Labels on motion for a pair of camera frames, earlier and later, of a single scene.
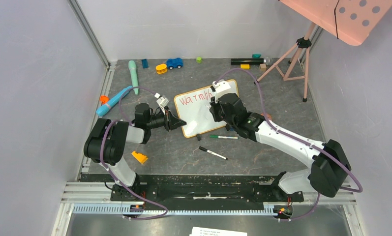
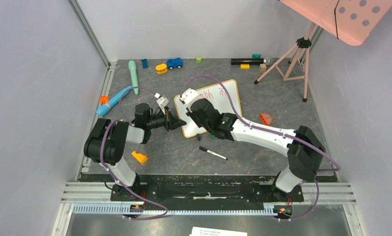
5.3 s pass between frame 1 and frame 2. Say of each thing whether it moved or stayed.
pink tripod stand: stayed
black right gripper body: moved
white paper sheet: stayed
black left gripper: stayed
